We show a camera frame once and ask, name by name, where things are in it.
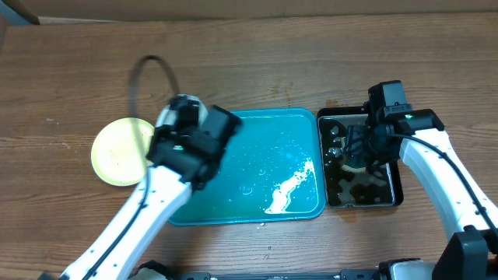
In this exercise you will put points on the teal plastic tray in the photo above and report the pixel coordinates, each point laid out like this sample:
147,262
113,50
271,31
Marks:
272,171

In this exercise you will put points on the yellow plate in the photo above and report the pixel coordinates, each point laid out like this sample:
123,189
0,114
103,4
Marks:
118,151

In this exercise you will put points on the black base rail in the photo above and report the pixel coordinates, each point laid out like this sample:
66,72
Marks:
345,274

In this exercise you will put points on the white plate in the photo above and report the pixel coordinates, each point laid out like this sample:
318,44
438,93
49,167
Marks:
182,105

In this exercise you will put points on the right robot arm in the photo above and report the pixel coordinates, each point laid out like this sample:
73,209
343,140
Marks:
419,140

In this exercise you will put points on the black baking tray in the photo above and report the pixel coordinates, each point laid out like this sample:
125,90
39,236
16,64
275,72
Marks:
379,188

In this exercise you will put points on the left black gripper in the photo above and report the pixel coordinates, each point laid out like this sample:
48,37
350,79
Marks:
159,134

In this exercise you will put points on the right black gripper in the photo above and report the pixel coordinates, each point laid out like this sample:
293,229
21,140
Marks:
389,158

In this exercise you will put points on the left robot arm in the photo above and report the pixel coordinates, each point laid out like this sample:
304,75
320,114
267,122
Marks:
185,153

